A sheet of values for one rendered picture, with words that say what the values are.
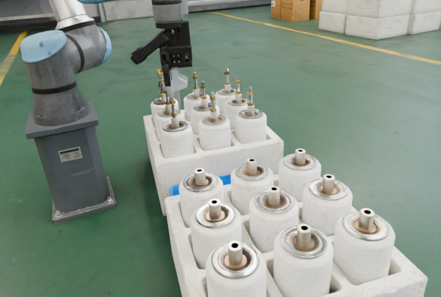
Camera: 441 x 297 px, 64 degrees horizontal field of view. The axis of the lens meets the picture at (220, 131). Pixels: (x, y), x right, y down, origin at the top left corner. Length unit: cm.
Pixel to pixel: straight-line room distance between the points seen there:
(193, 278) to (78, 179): 58
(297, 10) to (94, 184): 395
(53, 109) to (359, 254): 82
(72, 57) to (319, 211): 75
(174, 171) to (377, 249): 59
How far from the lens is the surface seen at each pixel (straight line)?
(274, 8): 512
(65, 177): 112
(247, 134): 108
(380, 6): 356
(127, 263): 99
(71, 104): 106
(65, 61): 105
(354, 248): 65
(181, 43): 96
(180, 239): 74
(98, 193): 116
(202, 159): 102
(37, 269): 107
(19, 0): 595
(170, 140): 102
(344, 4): 389
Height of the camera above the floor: 67
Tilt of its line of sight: 25 degrees down
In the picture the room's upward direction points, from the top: 3 degrees counter-clockwise
